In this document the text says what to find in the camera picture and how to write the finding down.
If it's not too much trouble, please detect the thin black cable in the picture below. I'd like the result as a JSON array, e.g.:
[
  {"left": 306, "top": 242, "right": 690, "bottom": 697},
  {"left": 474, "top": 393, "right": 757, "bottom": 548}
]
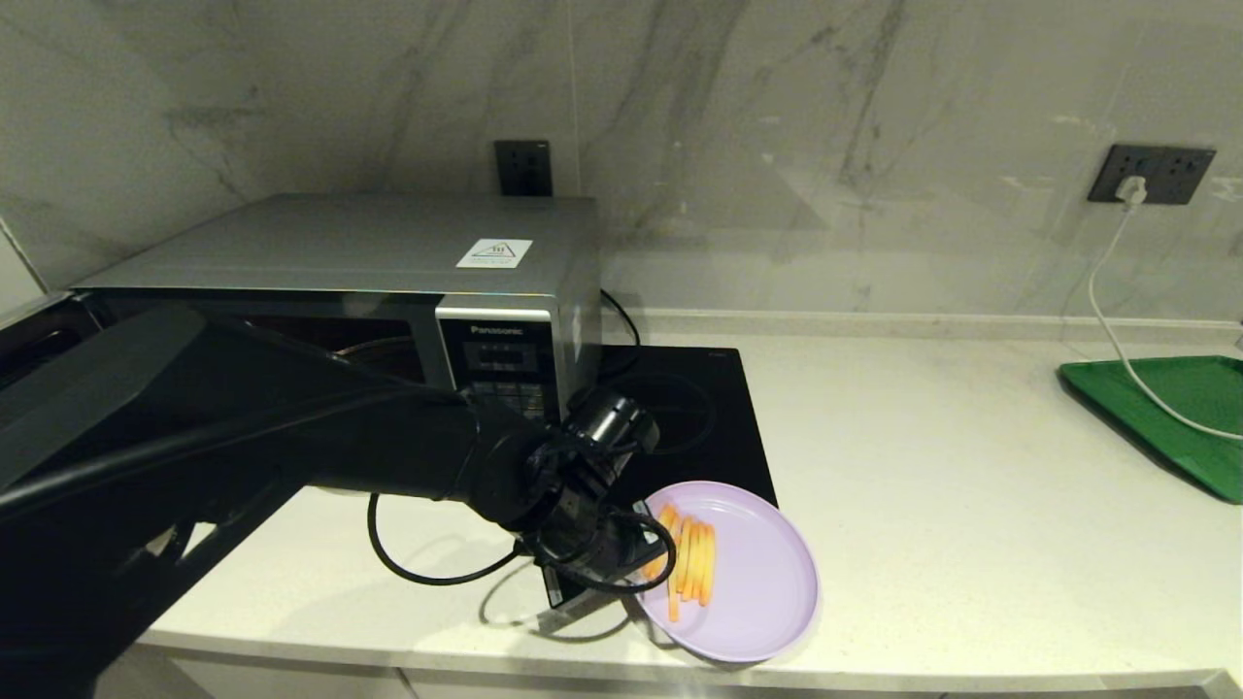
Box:
[{"left": 599, "top": 288, "right": 643, "bottom": 352}]

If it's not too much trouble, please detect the silver Panasonic microwave oven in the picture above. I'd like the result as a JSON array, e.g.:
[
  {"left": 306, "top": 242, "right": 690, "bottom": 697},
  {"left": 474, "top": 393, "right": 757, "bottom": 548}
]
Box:
[{"left": 73, "top": 192, "right": 604, "bottom": 428}]

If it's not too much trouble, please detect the white warning sticker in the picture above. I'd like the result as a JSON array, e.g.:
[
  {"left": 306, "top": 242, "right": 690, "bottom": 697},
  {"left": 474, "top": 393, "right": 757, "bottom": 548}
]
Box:
[{"left": 456, "top": 238, "right": 534, "bottom": 270}]

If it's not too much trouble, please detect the wide black wall socket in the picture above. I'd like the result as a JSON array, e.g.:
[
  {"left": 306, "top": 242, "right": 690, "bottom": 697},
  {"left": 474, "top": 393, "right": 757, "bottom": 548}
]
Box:
[{"left": 1089, "top": 144, "right": 1217, "bottom": 205}]

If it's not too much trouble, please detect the green plastic tray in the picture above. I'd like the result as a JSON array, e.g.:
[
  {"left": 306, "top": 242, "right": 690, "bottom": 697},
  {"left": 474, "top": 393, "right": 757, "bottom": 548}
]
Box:
[{"left": 1058, "top": 355, "right": 1243, "bottom": 504}]

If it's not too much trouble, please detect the cabinet front panel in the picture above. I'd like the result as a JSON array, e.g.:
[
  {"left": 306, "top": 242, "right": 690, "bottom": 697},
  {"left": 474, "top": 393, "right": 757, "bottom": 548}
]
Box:
[
  {"left": 146, "top": 646, "right": 411, "bottom": 699},
  {"left": 408, "top": 668, "right": 948, "bottom": 699}
]

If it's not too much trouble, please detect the small black wall socket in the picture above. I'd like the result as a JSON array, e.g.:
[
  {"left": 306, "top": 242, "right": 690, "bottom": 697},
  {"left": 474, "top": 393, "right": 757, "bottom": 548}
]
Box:
[{"left": 494, "top": 140, "right": 554, "bottom": 197}]

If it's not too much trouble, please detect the black glass microwave door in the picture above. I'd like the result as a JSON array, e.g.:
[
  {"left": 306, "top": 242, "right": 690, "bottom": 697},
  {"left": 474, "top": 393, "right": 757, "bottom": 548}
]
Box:
[{"left": 0, "top": 291, "right": 108, "bottom": 389}]

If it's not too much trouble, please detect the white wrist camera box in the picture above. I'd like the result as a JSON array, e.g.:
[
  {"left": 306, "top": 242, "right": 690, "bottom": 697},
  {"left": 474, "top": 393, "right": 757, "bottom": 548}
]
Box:
[{"left": 539, "top": 563, "right": 588, "bottom": 611}]

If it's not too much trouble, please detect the black induction cooktop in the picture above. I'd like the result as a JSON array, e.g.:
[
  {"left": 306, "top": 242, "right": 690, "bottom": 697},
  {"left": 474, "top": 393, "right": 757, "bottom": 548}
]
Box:
[{"left": 573, "top": 347, "right": 779, "bottom": 511}]

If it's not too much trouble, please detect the lilac round plate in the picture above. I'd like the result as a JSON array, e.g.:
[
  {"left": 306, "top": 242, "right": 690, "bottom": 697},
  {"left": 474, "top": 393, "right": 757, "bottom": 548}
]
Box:
[{"left": 629, "top": 481, "right": 820, "bottom": 665}]

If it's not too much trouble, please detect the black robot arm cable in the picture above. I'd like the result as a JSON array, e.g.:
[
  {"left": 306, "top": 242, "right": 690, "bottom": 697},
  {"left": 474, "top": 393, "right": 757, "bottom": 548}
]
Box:
[{"left": 367, "top": 490, "right": 678, "bottom": 595}]

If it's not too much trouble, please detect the white power cable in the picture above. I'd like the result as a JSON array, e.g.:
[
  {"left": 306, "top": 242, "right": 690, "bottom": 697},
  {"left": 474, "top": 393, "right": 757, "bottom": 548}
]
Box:
[{"left": 1086, "top": 206, "right": 1243, "bottom": 443}]

